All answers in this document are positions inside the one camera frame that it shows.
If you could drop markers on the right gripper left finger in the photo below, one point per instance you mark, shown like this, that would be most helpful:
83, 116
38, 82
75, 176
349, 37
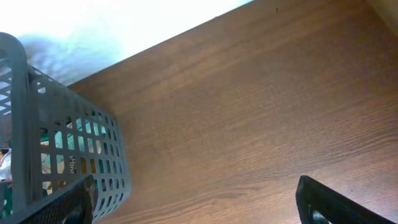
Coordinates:
74, 203

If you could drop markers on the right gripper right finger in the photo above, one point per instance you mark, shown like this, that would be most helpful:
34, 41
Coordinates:
318, 203

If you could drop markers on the dark grey plastic basket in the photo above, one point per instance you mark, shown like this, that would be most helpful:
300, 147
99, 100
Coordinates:
51, 138

